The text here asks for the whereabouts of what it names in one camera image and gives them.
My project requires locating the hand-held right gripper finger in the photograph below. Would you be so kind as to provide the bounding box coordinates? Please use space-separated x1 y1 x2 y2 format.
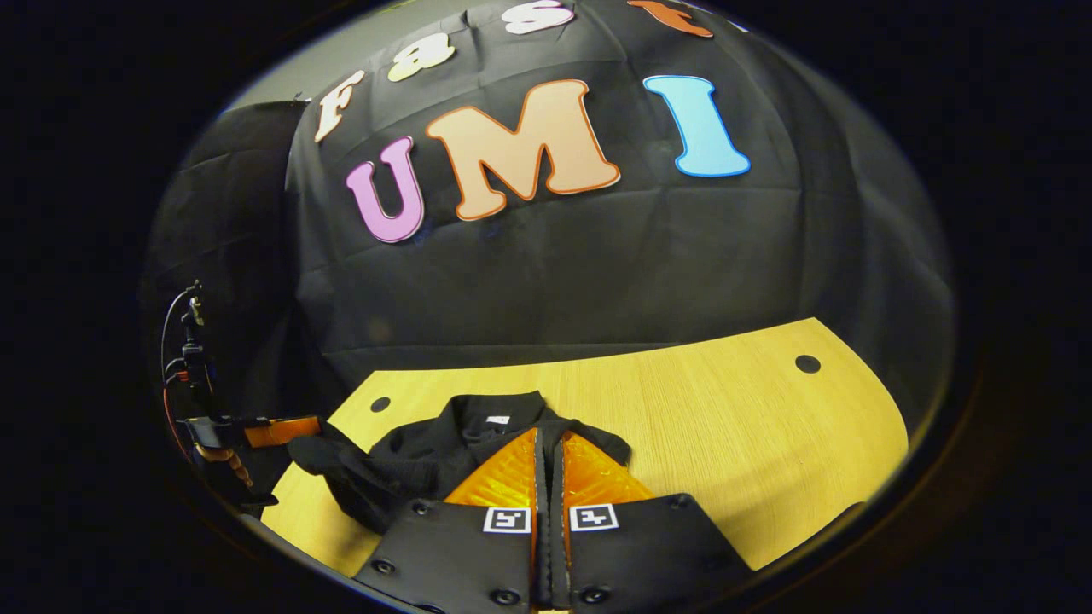
550 429 756 611
354 426 544 613

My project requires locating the black buttoned jacket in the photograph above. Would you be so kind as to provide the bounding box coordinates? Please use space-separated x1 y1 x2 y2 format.
288 391 634 536

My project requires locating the black backdrop cloth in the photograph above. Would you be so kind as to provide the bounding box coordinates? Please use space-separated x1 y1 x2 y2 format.
141 0 955 444

